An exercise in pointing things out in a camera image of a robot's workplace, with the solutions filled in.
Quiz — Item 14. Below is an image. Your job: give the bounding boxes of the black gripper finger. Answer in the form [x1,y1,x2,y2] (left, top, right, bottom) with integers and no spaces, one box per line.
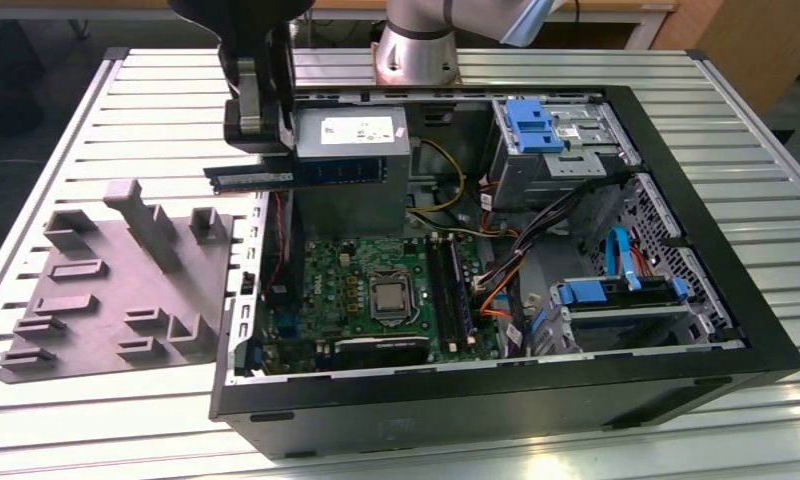
[260,29,301,169]
[220,49,272,154]

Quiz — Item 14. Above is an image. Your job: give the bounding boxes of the grey power supply unit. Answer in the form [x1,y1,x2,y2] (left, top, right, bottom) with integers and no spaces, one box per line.
[290,107,414,241]

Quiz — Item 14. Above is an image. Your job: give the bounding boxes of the blue drive latch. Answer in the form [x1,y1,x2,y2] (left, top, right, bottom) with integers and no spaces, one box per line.
[504,99,568,154]

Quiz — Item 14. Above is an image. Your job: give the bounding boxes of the CPU socket metal cover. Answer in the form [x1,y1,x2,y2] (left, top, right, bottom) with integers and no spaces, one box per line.
[366,269,420,329]

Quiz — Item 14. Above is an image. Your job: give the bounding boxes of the green motherboard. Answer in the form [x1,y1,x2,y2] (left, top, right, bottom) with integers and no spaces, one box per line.
[258,234,508,374]

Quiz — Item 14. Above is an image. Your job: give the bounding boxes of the grey parts rack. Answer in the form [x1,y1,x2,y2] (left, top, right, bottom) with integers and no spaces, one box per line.
[0,178,245,385]

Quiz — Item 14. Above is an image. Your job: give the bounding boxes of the silver CPU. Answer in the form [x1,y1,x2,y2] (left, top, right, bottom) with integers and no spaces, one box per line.
[374,285,409,312]

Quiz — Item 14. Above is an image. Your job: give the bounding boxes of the black graphics card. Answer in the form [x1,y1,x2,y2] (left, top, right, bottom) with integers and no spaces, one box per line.
[329,333,435,372]

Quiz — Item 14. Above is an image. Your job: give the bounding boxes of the hard disk in blue carrier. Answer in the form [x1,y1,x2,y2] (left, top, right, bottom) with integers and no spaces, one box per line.
[549,277,693,321]

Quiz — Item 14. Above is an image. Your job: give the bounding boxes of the black PC case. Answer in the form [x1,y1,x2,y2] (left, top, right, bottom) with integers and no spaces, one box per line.
[209,84,800,459]

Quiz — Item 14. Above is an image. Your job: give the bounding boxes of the wooden cabinet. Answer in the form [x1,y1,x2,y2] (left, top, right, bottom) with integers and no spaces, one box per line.
[649,0,800,114]

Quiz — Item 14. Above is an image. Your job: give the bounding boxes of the yellow power wires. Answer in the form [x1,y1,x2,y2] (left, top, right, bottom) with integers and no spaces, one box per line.
[404,138,468,219]

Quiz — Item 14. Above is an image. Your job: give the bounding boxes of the black cable bundle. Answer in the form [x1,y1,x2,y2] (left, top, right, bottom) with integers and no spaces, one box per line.
[472,172,632,296]

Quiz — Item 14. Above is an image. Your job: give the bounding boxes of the orange wire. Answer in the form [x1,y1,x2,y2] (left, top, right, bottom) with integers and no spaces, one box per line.
[476,277,516,321]

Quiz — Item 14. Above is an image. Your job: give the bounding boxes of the white frame wooden desk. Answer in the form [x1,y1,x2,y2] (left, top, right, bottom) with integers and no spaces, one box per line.
[0,0,681,51]

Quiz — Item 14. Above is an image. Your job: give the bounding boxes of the blue flat data wire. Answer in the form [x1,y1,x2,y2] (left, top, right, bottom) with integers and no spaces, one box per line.
[603,227,645,292]

